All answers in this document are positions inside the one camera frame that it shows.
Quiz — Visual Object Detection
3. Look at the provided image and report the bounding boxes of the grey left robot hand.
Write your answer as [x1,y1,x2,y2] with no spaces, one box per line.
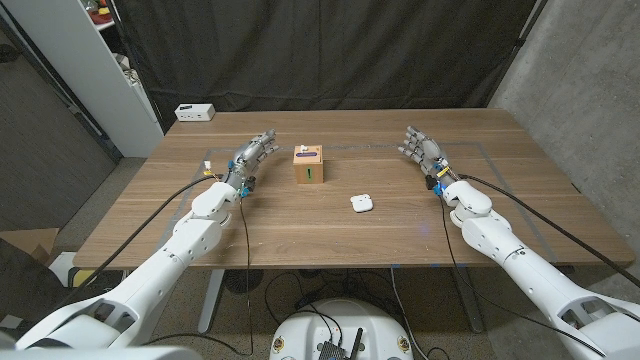
[223,128,280,199]

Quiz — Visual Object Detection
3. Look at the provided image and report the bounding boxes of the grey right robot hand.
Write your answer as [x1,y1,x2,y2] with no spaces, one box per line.
[398,125,459,196]

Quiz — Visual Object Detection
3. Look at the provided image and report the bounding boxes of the white AirPods case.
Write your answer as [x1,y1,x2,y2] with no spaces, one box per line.
[349,193,374,214]

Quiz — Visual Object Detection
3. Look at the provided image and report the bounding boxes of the small wooden box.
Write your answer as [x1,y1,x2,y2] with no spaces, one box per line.
[292,145,325,185]

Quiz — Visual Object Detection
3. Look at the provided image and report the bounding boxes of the brown cardboard floor box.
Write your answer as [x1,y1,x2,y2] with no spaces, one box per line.
[0,227,60,266]

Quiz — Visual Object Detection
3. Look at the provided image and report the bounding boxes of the white power strip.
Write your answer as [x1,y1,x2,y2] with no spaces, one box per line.
[174,103,217,123]

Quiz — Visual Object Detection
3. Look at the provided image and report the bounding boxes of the round black floor grille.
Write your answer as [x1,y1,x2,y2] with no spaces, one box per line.
[223,269,265,295]

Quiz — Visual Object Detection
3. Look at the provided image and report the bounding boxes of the black curtain backdrop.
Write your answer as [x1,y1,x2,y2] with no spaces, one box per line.
[113,0,539,132]

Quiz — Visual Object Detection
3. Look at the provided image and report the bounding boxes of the white table leg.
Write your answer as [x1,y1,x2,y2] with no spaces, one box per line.
[197,269,226,335]

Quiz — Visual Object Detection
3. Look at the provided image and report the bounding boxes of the black backdrop stand pole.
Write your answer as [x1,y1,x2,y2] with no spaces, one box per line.
[485,0,549,109]

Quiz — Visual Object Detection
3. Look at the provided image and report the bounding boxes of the grey table leg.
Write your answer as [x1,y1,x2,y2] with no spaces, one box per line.
[452,266,485,334]

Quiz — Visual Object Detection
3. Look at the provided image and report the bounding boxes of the white shelf cabinet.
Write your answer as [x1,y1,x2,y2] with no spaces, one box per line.
[0,0,165,159]

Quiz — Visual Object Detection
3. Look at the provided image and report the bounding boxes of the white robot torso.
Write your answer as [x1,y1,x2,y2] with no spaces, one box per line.
[269,298,415,360]

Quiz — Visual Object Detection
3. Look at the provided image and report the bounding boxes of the black torso antenna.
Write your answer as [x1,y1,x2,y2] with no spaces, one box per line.
[349,327,365,360]

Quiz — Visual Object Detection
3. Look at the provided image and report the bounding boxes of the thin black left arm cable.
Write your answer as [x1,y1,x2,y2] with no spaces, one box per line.
[238,195,255,357]

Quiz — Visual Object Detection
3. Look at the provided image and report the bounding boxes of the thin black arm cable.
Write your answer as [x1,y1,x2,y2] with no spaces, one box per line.
[438,195,607,358]
[238,195,255,357]

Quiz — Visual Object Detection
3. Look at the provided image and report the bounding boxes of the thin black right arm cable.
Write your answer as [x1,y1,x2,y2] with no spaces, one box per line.
[438,195,607,358]

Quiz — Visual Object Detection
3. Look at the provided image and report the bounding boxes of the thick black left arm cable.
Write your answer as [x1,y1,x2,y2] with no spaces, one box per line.
[49,173,224,316]

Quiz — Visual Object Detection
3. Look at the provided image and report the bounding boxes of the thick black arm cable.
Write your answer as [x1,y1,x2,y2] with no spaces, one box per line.
[49,173,224,316]
[457,173,640,289]

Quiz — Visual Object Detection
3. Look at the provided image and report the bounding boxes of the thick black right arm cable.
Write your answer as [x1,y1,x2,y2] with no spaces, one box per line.
[457,173,640,289]

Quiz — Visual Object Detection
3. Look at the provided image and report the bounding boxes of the black floor cable tangle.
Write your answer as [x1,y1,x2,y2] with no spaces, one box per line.
[263,268,401,326]

